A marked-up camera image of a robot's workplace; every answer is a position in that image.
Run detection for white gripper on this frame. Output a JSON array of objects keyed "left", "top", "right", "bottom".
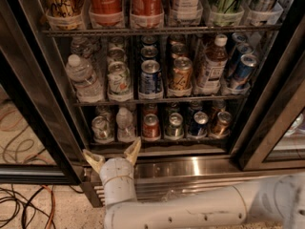
[{"left": 83, "top": 137, "right": 142, "bottom": 207}]

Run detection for white green 7up can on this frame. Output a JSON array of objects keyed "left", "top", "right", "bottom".
[{"left": 91, "top": 115, "right": 114, "bottom": 144}]

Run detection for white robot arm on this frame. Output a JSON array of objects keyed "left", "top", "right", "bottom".
[{"left": 83, "top": 138, "right": 305, "bottom": 229}]

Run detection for clear water bottle bottom shelf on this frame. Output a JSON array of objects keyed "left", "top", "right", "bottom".
[{"left": 116, "top": 107, "right": 135, "bottom": 143}]

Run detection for clear water bottle shelf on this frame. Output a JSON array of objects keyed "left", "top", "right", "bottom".
[
  {"left": 65, "top": 54, "right": 104, "bottom": 103},
  {"left": 116, "top": 107, "right": 135, "bottom": 143}
]

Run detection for red soda can bottom shelf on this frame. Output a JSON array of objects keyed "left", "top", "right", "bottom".
[{"left": 142, "top": 114, "right": 161, "bottom": 141}]

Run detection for steel fridge base grille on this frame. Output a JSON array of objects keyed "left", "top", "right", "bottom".
[{"left": 80, "top": 156, "right": 305, "bottom": 208}]

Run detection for green soda can bottom shelf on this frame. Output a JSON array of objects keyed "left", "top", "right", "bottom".
[{"left": 165, "top": 113, "right": 184, "bottom": 139}]

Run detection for clear water bottle middle shelf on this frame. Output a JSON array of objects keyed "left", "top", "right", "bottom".
[{"left": 65, "top": 54, "right": 104, "bottom": 103}]

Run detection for left glass fridge door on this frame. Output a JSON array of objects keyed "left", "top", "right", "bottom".
[{"left": 0, "top": 0, "right": 85, "bottom": 185}]

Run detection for glass fridge door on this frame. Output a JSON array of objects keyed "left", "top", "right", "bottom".
[
  {"left": 0, "top": 0, "right": 85, "bottom": 185},
  {"left": 237, "top": 11, "right": 305, "bottom": 171}
]

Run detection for white green can middle shelf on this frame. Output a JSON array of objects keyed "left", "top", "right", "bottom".
[{"left": 108, "top": 61, "right": 133, "bottom": 102}]

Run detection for blue pepsi can middle shelf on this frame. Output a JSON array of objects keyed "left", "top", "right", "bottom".
[{"left": 138, "top": 60, "right": 163, "bottom": 99}]

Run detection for blue soda can bottom shelf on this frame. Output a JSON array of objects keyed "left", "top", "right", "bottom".
[{"left": 188, "top": 111, "right": 209, "bottom": 138}]

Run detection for orange LaCroix can middle shelf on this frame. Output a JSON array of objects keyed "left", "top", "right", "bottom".
[{"left": 168, "top": 56, "right": 193, "bottom": 97}]

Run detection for orange soda can bottom shelf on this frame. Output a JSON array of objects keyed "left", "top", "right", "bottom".
[{"left": 209, "top": 112, "right": 233, "bottom": 139}]

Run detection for blue red bull can front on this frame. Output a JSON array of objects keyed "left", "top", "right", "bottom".
[{"left": 227, "top": 53, "right": 258, "bottom": 94}]

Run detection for blue red bull can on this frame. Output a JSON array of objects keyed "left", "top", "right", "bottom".
[
  {"left": 227, "top": 53, "right": 258, "bottom": 94},
  {"left": 225, "top": 43, "right": 254, "bottom": 79}
]

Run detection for red coca-cola can right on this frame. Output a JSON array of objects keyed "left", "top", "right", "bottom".
[{"left": 130, "top": 0, "right": 164, "bottom": 29}]

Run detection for red coca-cola can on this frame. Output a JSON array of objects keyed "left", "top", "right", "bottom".
[
  {"left": 90, "top": 0, "right": 123, "bottom": 27},
  {"left": 130, "top": 0, "right": 164, "bottom": 29}
]

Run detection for red coca-cola can left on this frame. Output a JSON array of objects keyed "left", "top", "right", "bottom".
[{"left": 90, "top": 0, "right": 123, "bottom": 27}]

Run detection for right glass fridge door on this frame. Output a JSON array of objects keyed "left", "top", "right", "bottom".
[{"left": 237, "top": 11, "right": 305, "bottom": 171}]

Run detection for yellow LaCroix can top shelf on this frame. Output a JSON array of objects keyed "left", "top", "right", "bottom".
[{"left": 47, "top": 0, "right": 84, "bottom": 30}]

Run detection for white label bottle top shelf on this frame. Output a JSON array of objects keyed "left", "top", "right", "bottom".
[{"left": 168, "top": 0, "right": 203, "bottom": 27}]

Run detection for blue red bull can middle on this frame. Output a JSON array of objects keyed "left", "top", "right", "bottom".
[{"left": 225, "top": 43, "right": 254, "bottom": 79}]

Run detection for green striped can top shelf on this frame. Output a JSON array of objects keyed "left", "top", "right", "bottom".
[{"left": 208, "top": 0, "right": 242, "bottom": 26}]

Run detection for silver can top shelf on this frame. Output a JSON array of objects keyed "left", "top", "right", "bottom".
[{"left": 244, "top": 0, "right": 277, "bottom": 26}]

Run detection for brown tea bottle white cap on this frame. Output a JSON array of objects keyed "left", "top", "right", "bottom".
[{"left": 193, "top": 34, "right": 228, "bottom": 95}]

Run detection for orange cable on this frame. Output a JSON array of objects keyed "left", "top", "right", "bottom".
[{"left": 41, "top": 184, "right": 57, "bottom": 229}]

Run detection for black cables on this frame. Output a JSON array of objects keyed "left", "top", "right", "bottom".
[{"left": 0, "top": 184, "right": 84, "bottom": 229}]

